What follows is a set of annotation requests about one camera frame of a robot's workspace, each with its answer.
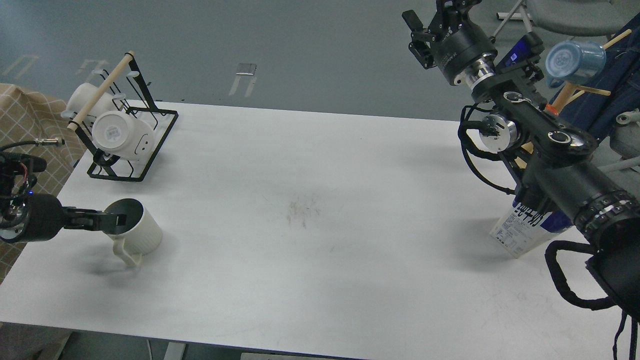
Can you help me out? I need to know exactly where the black wire mug rack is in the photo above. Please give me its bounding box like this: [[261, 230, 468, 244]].
[[61, 51, 179, 183]]

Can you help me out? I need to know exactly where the red plastic cup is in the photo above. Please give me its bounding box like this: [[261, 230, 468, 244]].
[[544, 104, 559, 117]]

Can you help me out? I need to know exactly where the dark blue fabric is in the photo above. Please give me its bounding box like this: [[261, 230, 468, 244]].
[[587, 14, 640, 142]]

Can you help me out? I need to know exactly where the beige checkered cloth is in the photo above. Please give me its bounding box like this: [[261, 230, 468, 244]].
[[0, 83, 87, 283]]

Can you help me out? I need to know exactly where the white mug on rack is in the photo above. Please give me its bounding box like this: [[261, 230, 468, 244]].
[[91, 111, 156, 161], [61, 82, 123, 120]]

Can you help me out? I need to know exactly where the cream ribbed mug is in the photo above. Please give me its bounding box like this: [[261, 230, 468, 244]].
[[104, 198, 163, 268]]

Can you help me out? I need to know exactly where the grey office chair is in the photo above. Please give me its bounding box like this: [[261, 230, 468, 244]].
[[492, 0, 640, 41]]

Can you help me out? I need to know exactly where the wooden mug tree stand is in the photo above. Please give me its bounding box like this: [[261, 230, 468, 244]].
[[517, 28, 633, 171]]

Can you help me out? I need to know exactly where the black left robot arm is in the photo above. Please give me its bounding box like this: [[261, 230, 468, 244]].
[[0, 137, 133, 244]]

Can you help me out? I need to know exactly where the white rear mug on rack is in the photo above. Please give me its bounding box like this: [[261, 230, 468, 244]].
[[61, 82, 123, 120]]

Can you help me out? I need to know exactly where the light blue plastic cup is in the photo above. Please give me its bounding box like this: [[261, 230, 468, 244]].
[[545, 40, 607, 89]]

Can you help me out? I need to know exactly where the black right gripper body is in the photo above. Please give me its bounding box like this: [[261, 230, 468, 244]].
[[427, 0, 498, 86]]

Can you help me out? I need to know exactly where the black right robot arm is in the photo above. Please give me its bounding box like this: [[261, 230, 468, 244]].
[[402, 0, 640, 360]]

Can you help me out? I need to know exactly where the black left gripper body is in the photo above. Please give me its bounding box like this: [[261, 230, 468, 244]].
[[62, 207, 108, 231]]

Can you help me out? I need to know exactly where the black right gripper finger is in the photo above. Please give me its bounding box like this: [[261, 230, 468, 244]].
[[403, 10, 432, 37], [408, 33, 436, 69]]

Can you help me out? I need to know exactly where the blue white milk carton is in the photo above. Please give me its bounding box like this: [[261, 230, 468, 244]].
[[489, 200, 573, 259]]

